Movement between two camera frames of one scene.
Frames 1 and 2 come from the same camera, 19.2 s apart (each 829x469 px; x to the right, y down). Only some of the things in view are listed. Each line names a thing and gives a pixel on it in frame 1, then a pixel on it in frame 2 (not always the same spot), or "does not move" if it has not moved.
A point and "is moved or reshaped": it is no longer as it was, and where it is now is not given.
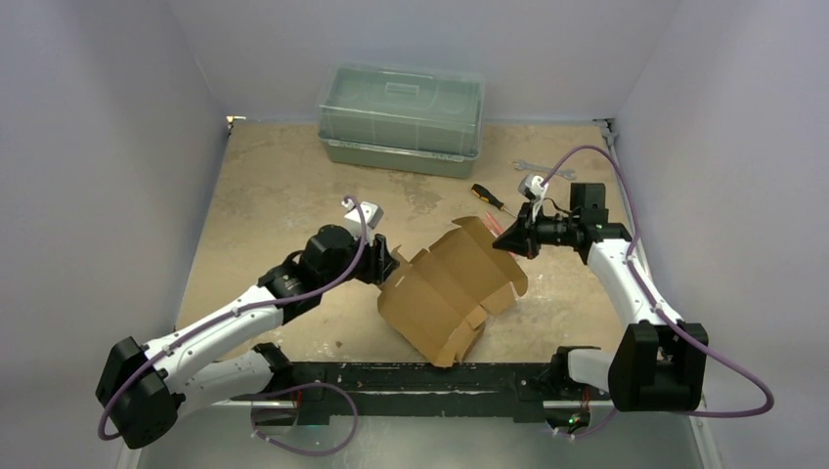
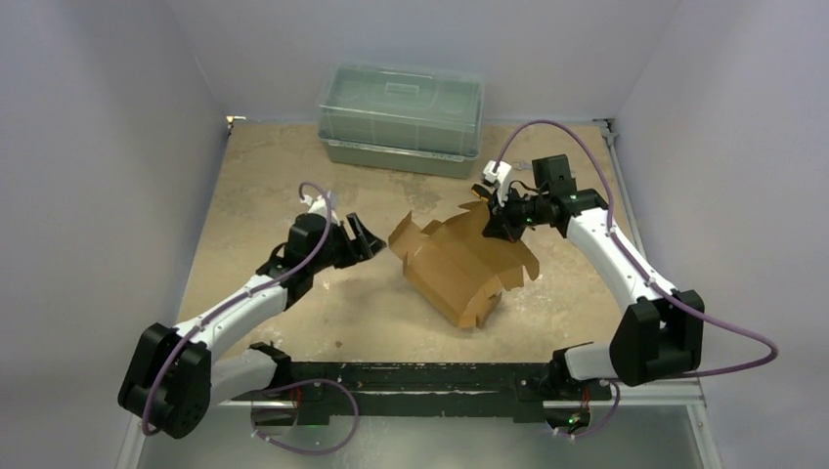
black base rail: x=434 y=389 does not move
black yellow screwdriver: x=479 y=191 does not move
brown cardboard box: x=438 y=303 is moved or reshaped
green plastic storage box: x=407 y=120 does not move
